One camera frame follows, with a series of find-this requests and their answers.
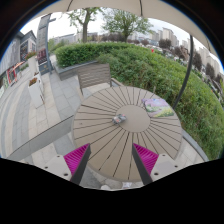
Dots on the white planter with flowers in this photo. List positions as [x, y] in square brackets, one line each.
[35, 91]

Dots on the small patterned computer mouse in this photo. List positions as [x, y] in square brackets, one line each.
[119, 119]

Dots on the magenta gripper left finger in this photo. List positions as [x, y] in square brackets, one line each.
[76, 161]

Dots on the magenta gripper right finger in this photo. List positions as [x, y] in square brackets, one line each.
[145, 161]

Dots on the grey stone planter ledge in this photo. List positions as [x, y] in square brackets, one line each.
[70, 71]

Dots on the green trimmed hedge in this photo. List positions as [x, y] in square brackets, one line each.
[199, 110]

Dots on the beige patio umbrella canopy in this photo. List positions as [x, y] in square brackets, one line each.
[119, 13]

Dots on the tall grey sign pillar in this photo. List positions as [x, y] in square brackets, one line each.
[43, 60]

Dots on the far white flower planter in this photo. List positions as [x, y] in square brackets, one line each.
[31, 58]

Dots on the brown slatted outdoor chair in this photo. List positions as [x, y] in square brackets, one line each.
[95, 74]

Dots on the round slatted outdoor table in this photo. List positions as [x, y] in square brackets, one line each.
[111, 144]

